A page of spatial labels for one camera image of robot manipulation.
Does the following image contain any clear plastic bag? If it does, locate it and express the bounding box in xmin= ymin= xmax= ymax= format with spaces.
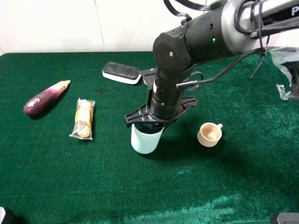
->
xmin=267 ymin=46 xmax=299 ymax=101

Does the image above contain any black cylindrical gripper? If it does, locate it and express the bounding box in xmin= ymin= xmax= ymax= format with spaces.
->
xmin=125 ymin=68 xmax=198 ymax=127

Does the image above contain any light blue plastic cup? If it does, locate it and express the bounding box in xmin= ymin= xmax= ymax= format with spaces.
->
xmin=131 ymin=124 xmax=164 ymax=154

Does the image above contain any small beige wooden cup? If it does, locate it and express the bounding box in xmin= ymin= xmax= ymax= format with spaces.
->
xmin=197 ymin=123 xmax=223 ymax=147

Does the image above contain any black white board eraser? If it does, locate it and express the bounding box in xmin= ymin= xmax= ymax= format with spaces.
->
xmin=102 ymin=62 xmax=141 ymax=84

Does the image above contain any purple toy eggplant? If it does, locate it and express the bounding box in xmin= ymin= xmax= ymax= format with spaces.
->
xmin=23 ymin=80 xmax=71 ymax=116

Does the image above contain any wrapped cookie snack pack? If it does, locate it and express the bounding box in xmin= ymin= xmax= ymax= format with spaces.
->
xmin=69 ymin=98 xmax=95 ymax=140

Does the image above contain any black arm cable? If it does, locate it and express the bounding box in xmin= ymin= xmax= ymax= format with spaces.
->
xmin=163 ymin=0 xmax=271 ymax=91

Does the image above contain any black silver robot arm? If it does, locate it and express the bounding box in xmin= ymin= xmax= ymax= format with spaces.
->
xmin=125 ymin=0 xmax=299 ymax=131

